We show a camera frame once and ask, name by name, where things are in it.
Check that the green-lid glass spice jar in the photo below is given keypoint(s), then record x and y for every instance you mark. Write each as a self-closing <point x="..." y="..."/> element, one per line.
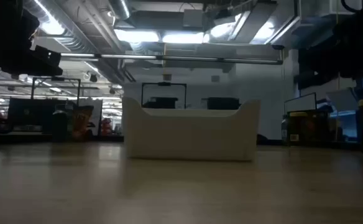
<point x="285" y="129"/>
<point x="62" y="124"/>

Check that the orange brown wrapper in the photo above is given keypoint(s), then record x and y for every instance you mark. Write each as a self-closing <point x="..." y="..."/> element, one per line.
<point x="298" y="127"/>

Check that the orange-brown snack packet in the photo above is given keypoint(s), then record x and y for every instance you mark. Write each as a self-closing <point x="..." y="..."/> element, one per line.
<point x="82" y="123"/>

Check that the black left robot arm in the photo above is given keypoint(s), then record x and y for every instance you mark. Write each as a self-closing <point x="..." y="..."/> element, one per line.
<point x="7" y="31"/>

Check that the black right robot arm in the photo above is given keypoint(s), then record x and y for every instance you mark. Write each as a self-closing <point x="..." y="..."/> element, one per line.
<point x="358" y="37"/>

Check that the grey slanted panel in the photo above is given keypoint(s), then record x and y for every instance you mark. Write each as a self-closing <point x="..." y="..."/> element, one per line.
<point x="343" y="99"/>

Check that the large black panel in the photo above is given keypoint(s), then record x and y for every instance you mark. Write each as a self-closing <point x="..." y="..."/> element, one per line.
<point x="29" y="113"/>

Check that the white hanging sheet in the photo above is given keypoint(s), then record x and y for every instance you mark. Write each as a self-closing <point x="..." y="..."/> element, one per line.
<point x="97" y="112"/>

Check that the red stacked objects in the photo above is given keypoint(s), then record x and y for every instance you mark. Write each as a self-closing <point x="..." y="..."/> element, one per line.
<point x="107" y="127"/>

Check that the bright ceiling light panel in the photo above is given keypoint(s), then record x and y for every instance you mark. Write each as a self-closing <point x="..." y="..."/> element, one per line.
<point x="183" y="38"/>
<point x="136" y="35"/>

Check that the grey square ceiling box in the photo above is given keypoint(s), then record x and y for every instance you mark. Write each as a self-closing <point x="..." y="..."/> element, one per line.
<point x="193" y="18"/>

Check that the white plastic bin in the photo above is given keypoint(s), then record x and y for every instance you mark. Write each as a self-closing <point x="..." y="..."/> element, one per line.
<point x="191" y="133"/>

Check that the black tube frame stand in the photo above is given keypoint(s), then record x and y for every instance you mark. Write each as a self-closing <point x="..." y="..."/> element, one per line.
<point x="164" y="83"/>
<point x="55" y="78"/>

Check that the round silver ventilation duct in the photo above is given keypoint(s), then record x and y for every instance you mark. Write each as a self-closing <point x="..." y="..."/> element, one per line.
<point x="72" y="42"/>
<point x="119" y="7"/>

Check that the white board with black frame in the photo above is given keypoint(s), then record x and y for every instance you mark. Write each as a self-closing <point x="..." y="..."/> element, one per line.
<point x="299" y="102"/>

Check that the black dome camera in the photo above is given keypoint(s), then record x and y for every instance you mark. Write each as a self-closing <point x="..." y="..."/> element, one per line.
<point x="278" y="47"/>
<point x="93" y="78"/>
<point x="112" y="91"/>

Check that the black table frame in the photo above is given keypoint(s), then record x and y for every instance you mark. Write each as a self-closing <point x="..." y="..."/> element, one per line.
<point x="13" y="138"/>

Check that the square wall vent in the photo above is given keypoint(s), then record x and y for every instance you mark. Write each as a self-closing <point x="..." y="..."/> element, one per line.
<point x="215" y="78"/>
<point x="167" y="77"/>

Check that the silver overhead rail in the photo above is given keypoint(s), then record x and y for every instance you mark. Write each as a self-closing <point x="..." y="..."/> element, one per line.
<point x="169" y="58"/>

